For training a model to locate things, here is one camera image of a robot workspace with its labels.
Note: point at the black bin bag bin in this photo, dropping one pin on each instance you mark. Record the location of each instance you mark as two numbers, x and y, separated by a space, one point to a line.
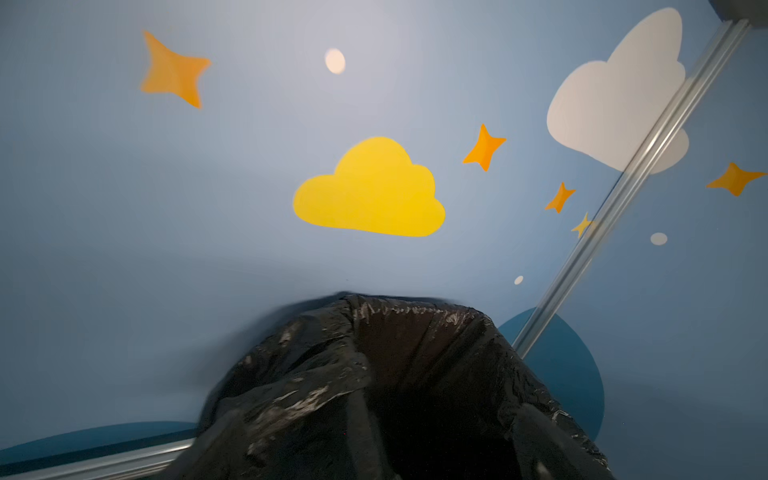
370 387

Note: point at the aluminium back frame rail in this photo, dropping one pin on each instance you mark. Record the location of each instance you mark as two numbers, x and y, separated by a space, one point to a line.
136 464

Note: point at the right aluminium frame post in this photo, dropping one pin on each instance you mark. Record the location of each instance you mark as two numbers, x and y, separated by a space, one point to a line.
678 110

